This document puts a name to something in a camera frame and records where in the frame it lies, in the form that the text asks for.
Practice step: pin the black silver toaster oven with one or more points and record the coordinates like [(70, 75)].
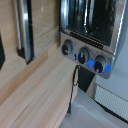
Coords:
[(85, 36)]

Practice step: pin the black oven knob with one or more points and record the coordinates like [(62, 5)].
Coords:
[(99, 64), (67, 47), (84, 55)]

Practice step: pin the white ribbed panel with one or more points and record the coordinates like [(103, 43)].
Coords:
[(111, 100)]

